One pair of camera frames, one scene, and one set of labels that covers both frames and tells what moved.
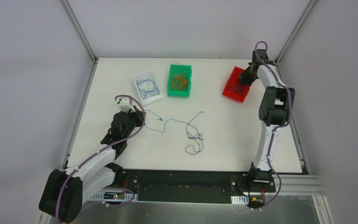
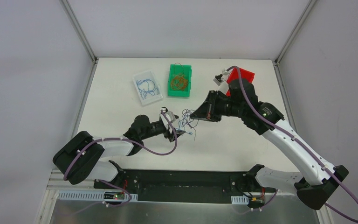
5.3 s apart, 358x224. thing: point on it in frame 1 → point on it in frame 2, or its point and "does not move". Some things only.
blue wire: [146, 86] does not move
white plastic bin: [147, 87] does not move
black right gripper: [246, 78] → [212, 107]
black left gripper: [136, 116] → [171, 130]
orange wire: [179, 80] does not move
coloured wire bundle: [192, 131] → [187, 114]
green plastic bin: [179, 80] does not move
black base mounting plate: [217, 186] does not move
